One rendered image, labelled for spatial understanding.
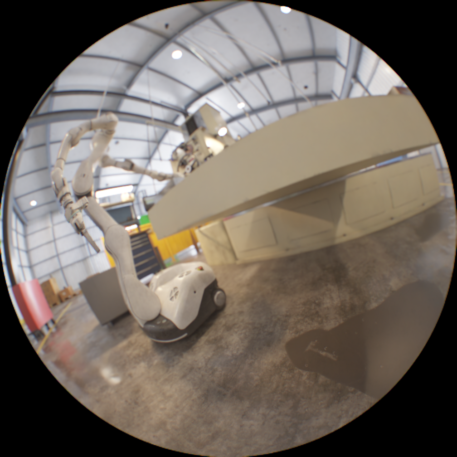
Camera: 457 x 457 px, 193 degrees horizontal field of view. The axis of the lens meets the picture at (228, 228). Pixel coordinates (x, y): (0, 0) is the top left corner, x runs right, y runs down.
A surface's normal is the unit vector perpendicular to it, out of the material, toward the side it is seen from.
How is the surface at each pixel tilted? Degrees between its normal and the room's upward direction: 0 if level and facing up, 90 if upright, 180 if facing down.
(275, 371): 0
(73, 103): 169
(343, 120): 90
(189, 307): 90
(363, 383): 0
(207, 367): 0
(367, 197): 90
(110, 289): 90
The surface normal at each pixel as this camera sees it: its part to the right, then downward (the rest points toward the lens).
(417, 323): -0.35, -0.94
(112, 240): 0.79, -0.25
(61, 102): 0.50, 0.87
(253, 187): -0.51, 0.25
